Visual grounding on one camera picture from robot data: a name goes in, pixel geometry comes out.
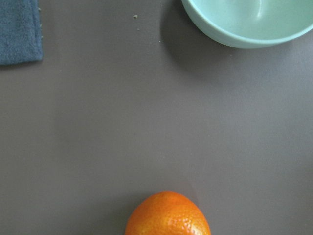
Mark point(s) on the orange fruit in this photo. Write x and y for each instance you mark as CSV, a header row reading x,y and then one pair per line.
x,y
167,213

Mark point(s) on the green bowl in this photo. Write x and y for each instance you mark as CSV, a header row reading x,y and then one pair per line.
x,y
250,24

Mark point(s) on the grey cloth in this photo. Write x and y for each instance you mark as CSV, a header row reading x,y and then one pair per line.
x,y
20,32

